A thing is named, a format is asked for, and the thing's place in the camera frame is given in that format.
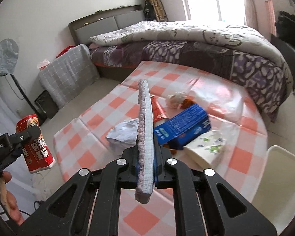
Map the blue white carton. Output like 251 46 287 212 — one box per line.
144 80 154 203

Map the white paper cup green print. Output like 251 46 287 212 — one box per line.
184 129 226 169

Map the pink white checkered mat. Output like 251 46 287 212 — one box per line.
54 61 277 235

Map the red torn snack box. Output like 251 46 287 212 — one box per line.
16 114 56 174

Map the black clothes pile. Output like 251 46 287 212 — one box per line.
275 11 295 47

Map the grey checkered cushion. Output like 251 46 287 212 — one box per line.
38 44 100 109

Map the white paper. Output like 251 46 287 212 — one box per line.
105 118 138 157

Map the brown peel near tissue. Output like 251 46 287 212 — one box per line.
180 99 195 110

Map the black small box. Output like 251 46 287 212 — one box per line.
34 90 59 119

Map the pink fuzzy strip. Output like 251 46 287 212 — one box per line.
135 79 149 204

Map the grey bed headboard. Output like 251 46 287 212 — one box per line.
68 5 145 45

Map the blue milk carton box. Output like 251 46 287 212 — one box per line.
154 104 211 150

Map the brown banana peel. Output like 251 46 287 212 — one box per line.
163 144 177 156

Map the person left hand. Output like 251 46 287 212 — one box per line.
0 171 25 226

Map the white plastic trash bin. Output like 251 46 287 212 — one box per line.
252 146 295 235

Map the crumpled tissue ball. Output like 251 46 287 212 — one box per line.
166 92 186 109

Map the purple patterned bed quilt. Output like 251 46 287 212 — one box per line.
89 21 293 121

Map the standing fan with cover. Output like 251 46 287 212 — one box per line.
0 38 46 125

